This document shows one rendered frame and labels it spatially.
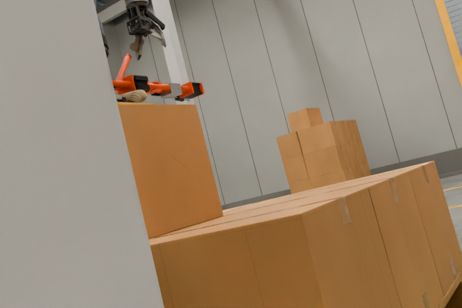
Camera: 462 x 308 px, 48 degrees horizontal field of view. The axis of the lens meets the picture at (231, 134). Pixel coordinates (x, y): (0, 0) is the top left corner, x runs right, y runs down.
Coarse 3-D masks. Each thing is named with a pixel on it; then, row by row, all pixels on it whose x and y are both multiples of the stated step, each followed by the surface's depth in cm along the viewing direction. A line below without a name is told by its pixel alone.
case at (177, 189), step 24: (144, 120) 159; (168, 120) 168; (192, 120) 178; (144, 144) 156; (168, 144) 165; (192, 144) 175; (144, 168) 153; (168, 168) 162; (192, 168) 171; (144, 192) 150; (168, 192) 159; (192, 192) 168; (216, 192) 178; (144, 216) 148; (168, 216) 156; (192, 216) 165; (216, 216) 174
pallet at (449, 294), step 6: (456, 282) 176; (450, 288) 168; (456, 288) 182; (450, 294) 166; (456, 294) 182; (444, 300) 158; (450, 300) 183; (456, 300) 182; (438, 306) 153; (444, 306) 157; (450, 306) 184; (456, 306) 182
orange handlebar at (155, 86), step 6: (114, 84) 177; (120, 84) 179; (126, 84) 182; (150, 84) 193; (156, 84) 196; (162, 84) 200; (114, 90) 184; (120, 90) 186; (156, 90) 197; (162, 90) 205; (186, 90) 212
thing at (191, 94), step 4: (184, 84) 215; (188, 84) 214; (192, 84) 216; (196, 84) 218; (200, 84) 220; (192, 88) 213; (196, 88) 218; (200, 88) 220; (184, 92) 215; (188, 92) 214; (192, 92) 213; (196, 92) 216; (200, 92) 218; (180, 96) 216; (184, 96) 216; (188, 96) 217; (192, 96) 219; (196, 96) 221
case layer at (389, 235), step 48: (336, 192) 140; (384, 192) 140; (432, 192) 183; (192, 240) 112; (240, 240) 105; (288, 240) 99; (336, 240) 107; (384, 240) 130; (432, 240) 166; (192, 288) 112; (240, 288) 106; (288, 288) 100; (336, 288) 101; (384, 288) 122; (432, 288) 152
